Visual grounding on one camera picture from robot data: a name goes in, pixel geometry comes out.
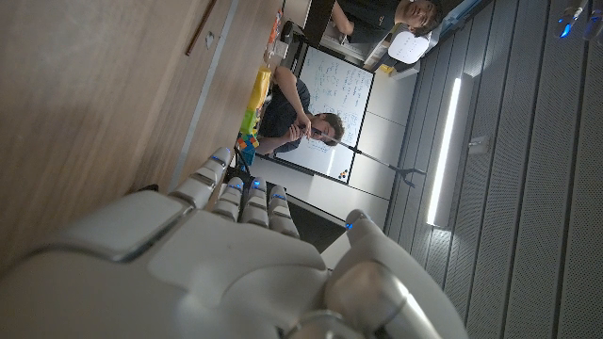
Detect black reacher grabber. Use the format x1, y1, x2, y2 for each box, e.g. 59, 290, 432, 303
310, 127, 428, 189

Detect long ceiling light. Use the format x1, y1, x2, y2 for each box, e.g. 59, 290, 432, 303
426, 74, 465, 227

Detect orange snack packet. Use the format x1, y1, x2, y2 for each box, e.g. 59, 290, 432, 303
266, 8, 285, 53

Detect person in black shorts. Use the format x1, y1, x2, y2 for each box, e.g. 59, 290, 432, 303
329, 0, 444, 46

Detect whiteboard with writing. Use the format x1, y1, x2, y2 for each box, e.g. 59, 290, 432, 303
272, 44, 376, 185

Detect green cube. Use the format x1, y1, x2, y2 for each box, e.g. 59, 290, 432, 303
239, 108, 260, 136

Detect colourful toy blocks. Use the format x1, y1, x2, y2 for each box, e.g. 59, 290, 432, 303
235, 133, 260, 166

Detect white rounded panel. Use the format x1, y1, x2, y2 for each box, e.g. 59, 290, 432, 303
386, 30, 432, 65

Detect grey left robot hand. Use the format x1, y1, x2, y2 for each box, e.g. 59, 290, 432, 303
553, 0, 603, 48

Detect seated person dark blue shirt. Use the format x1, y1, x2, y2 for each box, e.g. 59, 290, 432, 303
256, 65, 348, 156

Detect yellow mustard bottle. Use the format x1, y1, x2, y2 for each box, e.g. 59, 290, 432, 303
247, 65, 273, 112

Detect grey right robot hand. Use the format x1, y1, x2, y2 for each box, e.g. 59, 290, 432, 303
0, 146, 470, 339

